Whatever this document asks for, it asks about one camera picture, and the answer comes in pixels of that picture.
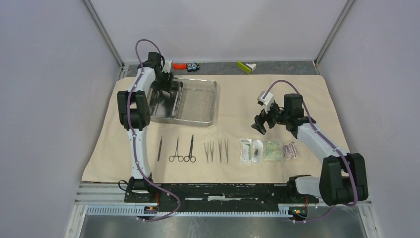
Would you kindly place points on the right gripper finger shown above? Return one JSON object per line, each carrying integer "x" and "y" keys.
{"x": 271, "y": 119}
{"x": 258, "y": 124}

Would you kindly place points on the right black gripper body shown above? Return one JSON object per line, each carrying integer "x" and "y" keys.
{"x": 282, "y": 115}

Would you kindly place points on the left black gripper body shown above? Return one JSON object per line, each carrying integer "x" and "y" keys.
{"x": 161, "y": 82}

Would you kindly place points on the stainless steel tray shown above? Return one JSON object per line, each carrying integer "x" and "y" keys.
{"x": 165, "y": 104}

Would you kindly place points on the white pouch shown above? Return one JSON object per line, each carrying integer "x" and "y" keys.
{"x": 245, "y": 150}

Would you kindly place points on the green printed gauze packet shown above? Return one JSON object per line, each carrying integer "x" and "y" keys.
{"x": 273, "y": 151}

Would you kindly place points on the clear plastic bag item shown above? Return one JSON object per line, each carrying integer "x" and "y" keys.
{"x": 258, "y": 146}

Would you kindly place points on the dark packet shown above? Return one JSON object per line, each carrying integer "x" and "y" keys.
{"x": 290, "y": 151}

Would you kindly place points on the wire mesh steel basket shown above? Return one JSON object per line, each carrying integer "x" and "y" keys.
{"x": 197, "y": 106}

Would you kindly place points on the beige cloth wrap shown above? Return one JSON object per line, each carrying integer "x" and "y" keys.
{"x": 237, "y": 106}

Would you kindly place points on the long steel tweezers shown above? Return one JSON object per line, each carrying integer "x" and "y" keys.
{"x": 223, "y": 150}

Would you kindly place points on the green white brush tool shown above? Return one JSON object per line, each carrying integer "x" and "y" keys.
{"x": 246, "y": 67}

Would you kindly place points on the steel surgical forceps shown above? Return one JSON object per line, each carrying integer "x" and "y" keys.
{"x": 209, "y": 151}

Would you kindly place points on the steel scalpel handle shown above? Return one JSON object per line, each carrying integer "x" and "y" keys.
{"x": 159, "y": 149}

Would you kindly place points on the steel hemostat clamp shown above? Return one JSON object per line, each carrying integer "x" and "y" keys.
{"x": 176, "y": 155}

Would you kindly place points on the steel surgical scissors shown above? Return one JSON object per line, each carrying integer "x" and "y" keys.
{"x": 190, "y": 157}

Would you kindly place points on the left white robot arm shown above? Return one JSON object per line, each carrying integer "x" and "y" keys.
{"x": 135, "y": 116}

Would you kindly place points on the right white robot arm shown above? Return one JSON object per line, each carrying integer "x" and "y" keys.
{"x": 343, "y": 177}

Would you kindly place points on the orange red tape roll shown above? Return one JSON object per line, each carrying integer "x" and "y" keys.
{"x": 180, "y": 66}

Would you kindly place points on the small black blue toy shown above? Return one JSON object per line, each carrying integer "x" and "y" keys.
{"x": 192, "y": 67}

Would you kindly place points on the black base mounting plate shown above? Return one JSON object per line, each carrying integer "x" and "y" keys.
{"x": 216, "y": 197}

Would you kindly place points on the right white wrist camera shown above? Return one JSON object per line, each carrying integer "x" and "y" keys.
{"x": 266, "y": 99}

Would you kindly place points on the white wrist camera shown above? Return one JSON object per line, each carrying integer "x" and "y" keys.
{"x": 168, "y": 65}
{"x": 266, "y": 99}

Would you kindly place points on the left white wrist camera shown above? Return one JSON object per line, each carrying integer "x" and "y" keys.
{"x": 168, "y": 65}

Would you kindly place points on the right aluminium corner post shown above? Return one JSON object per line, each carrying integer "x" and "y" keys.
{"x": 334, "y": 30}

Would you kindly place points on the aluminium corner post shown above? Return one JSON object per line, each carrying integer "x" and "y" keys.
{"x": 103, "y": 32}
{"x": 334, "y": 30}

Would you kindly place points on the left aluminium corner post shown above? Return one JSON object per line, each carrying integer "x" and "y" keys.
{"x": 103, "y": 32}

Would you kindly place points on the white slotted cable duct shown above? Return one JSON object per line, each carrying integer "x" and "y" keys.
{"x": 151, "y": 211}

